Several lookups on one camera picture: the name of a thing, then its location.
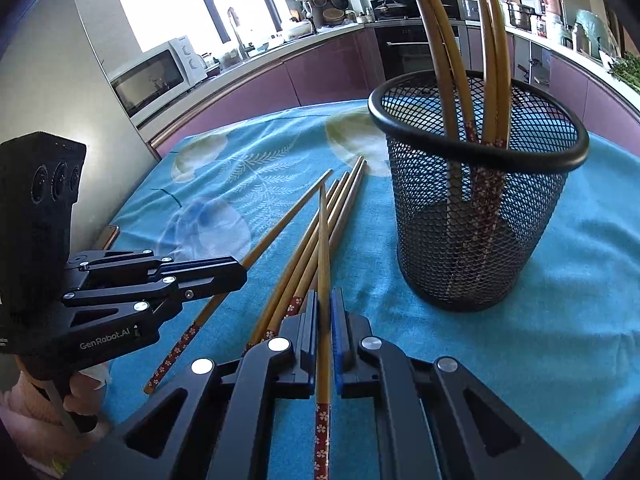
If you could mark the bunch of bamboo chopsticks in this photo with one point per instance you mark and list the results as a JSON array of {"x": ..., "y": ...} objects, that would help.
[{"x": 445, "y": 65}]

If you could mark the black built-in oven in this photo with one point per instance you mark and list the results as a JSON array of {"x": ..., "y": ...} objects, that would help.
[{"x": 400, "y": 50}]

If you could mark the grey refrigerator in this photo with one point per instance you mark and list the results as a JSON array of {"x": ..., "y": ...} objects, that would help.
[{"x": 75, "y": 85}]

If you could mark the teal covered appliance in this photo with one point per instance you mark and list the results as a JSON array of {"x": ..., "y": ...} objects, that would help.
[{"x": 592, "y": 25}]

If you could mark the smartphone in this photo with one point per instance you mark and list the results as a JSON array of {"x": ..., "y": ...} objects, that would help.
[{"x": 111, "y": 237}]

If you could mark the steel kitchen faucet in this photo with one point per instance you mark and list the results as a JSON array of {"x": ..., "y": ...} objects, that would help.
[{"x": 235, "y": 30}]

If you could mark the blue floral tablecloth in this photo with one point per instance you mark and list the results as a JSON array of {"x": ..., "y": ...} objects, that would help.
[{"x": 500, "y": 360}]

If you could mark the pile of bamboo chopsticks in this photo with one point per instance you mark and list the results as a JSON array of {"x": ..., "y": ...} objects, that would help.
[{"x": 347, "y": 190}]

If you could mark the pink base cabinet white side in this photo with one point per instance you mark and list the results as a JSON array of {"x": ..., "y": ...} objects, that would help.
[{"x": 600, "y": 105}]

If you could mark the long pink base cabinet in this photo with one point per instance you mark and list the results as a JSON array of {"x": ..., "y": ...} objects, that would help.
[{"x": 250, "y": 85}]

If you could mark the woven basket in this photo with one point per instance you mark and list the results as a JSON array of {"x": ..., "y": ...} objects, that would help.
[{"x": 334, "y": 16}]

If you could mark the person's left hand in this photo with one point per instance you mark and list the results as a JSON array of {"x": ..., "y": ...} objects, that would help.
[{"x": 82, "y": 385}]

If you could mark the steel stockpot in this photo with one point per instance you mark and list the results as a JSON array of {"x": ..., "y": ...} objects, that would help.
[{"x": 520, "y": 15}]

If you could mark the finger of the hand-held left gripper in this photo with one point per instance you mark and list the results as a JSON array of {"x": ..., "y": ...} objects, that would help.
[
  {"x": 210, "y": 287},
  {"x": 210, "y": 267}
]

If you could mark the pot with glass lid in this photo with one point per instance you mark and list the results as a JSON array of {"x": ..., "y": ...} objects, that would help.
[{"x": 391, "y": 7}]

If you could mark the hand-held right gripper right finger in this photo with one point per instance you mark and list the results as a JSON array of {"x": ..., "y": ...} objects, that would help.
[{"x": 345, "y": 355}]

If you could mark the person's left forearm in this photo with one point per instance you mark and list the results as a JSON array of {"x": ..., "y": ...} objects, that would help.
[{"x": 25, "y": 395}]

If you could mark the green leafy vegetables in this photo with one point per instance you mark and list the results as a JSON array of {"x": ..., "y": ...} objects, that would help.
[{"x": 630, "y": 72}]

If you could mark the pink kettle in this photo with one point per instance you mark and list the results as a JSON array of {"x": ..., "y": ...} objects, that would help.
[{"x": 551, "y": 1}]

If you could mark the white casserole pot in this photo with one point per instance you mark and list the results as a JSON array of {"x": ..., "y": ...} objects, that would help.
[{"x": 298, "y": 30}]

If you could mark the black mesh pen holder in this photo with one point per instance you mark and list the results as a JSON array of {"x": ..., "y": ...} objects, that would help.
[{"x": 525, "y": 210}]

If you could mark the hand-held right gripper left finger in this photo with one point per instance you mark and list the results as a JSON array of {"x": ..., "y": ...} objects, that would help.
[{"x": 305, "y": 340}]

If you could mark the kitchen window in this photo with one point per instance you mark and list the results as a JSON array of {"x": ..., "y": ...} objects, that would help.
[{"x": 150, "y": 0}]

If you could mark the silver countertop appliance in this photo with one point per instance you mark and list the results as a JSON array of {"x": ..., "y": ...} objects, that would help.
[{"x": 470, "y": 10}]

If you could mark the bamboo chopstick red patterned end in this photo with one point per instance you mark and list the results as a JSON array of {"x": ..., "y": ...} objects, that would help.
[
  {"x": 281, "y": 230},
  {"x": 324, "y": 260}
]

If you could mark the white microwave oven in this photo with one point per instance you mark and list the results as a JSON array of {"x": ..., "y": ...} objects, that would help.
[{"x": 150, "y": 80}]

